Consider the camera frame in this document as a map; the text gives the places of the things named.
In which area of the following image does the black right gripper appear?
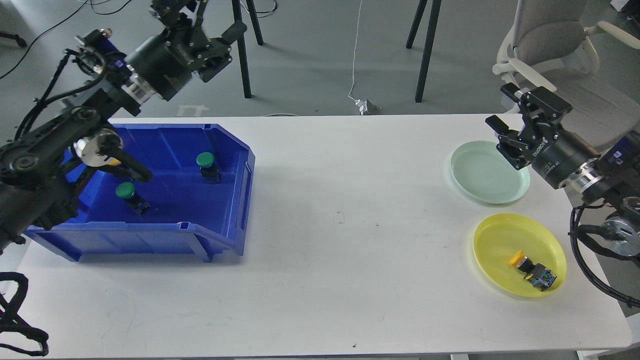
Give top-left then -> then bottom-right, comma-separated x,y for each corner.
485,83 -> 600,189

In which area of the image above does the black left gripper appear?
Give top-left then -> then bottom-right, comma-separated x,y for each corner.
126,0 -> 247,101

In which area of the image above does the yellow push button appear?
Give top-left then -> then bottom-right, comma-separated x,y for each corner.
508,250 -> 558,292

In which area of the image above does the green push button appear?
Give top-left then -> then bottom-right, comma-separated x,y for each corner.
115,181 -> 151,215
196,152 -> 221,183

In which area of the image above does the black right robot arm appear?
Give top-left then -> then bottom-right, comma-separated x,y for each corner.
486,83 -> 640,308

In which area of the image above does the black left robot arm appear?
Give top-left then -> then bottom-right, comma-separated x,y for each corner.
1,0 -> 255,262

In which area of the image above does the pale green plate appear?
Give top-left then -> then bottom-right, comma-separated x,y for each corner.
449,140 -> 531,205

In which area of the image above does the yellow plate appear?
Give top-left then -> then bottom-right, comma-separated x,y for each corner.
472,213 -> 567,297

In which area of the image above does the orange push button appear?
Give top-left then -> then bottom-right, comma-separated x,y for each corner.
106,157 -> 121,166

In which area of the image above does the black stand leg left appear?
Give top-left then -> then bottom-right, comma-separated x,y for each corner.
231,0 -> 265,99

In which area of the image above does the black stand leg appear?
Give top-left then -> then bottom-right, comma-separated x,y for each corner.
405,0 -> 442,103
231,0 -> 265,99

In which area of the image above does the grey office chair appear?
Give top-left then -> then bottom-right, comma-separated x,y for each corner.
492,0 -> 640,152

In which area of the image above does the black stand leg right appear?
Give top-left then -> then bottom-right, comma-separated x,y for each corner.
405,0 -> 442,103

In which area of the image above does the blue plastic bin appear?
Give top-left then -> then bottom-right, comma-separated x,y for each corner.
25,124 -> 255,262

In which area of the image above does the black floor cable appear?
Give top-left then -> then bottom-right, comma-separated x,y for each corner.
0,0 -> 137,82

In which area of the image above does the white power adapter cable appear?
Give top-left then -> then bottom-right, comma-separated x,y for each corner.
348,0 -> 382,116

